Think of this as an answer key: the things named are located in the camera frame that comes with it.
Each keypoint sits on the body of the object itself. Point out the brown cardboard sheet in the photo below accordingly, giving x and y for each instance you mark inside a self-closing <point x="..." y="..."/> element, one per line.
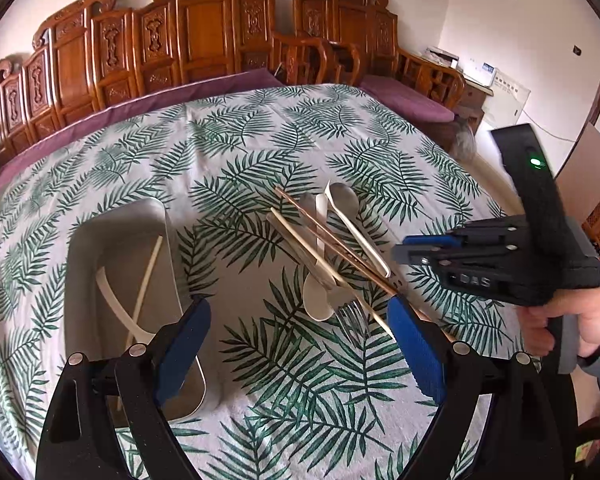
<point x="585" y="170"/>

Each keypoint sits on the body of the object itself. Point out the matte round steel spoon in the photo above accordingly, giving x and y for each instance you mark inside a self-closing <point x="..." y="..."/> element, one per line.
<point x="307" y="210"/>

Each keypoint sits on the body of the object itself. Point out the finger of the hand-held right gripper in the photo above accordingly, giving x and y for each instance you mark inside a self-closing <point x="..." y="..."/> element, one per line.
<point x="432" y="243"/>
<point x="430" y="257"/>

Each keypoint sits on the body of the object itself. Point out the person's right hand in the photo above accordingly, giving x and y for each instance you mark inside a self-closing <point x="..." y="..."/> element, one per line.
<point x="597" y="320"/>

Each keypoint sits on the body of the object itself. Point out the wooden side table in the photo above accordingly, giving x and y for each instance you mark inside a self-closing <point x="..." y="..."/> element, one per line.
<point x="472" y="100"/>

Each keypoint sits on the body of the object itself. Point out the carved wooden armchair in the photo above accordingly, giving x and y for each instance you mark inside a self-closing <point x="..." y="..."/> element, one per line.
<point x="350" y="15"/>

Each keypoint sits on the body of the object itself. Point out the white appliance cabinet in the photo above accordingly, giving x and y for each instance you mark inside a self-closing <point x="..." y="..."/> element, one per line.
<point x="505" y="102"/>

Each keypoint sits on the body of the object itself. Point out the copper metal chopstick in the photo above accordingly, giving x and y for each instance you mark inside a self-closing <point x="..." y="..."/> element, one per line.
<point x="345" y="260"/>
<point x="330" y="240"/>

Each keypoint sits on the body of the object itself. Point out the matte steel fork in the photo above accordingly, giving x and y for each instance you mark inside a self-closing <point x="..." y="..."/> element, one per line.
<point x="352" y="317"/>

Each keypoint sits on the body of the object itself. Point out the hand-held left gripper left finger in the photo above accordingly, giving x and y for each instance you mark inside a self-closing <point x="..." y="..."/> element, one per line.
<point x="182" y="355"/>

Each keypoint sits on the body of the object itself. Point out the purple armchair cushion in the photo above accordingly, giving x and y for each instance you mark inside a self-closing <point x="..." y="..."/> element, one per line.
<point x="405" y="97"/>

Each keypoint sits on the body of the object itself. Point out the clear plastic bag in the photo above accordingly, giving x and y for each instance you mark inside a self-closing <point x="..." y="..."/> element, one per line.
<point x="462" y="135"/>

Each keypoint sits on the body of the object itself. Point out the white printer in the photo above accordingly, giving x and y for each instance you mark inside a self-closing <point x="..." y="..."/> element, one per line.
<point x="442" y="54"/>

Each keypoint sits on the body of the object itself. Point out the carved wooden sofa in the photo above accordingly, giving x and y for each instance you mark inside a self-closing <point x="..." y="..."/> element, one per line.
<point x="200" y="25"/>

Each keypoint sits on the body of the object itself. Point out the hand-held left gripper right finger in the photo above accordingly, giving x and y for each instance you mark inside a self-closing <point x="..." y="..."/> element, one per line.
<point x="417" y="350"/>

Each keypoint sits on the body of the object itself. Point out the white plastic spoon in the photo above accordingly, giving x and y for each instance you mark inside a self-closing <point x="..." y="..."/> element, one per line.
<point x="317" y="302"/>
<point x="111" y="300"/>

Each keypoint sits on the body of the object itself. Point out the long purple sofa cushion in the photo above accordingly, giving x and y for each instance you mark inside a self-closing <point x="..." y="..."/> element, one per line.
<point x="220" y="85"/>

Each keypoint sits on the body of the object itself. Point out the leaf print tablecloth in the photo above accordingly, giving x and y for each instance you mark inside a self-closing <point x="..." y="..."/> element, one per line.
<point x="290" y="140"/>

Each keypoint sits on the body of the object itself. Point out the small white device box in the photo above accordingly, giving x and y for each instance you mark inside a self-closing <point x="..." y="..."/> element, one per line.
<point x="485" y="71"/>

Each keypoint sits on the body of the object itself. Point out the white rectangular tray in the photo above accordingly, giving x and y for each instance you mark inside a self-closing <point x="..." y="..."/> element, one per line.
<point x="115" y="240"/>

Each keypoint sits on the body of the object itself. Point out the shiny slim steel spoon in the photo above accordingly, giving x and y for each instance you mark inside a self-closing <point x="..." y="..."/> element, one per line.
<point x="344" y="196"/>

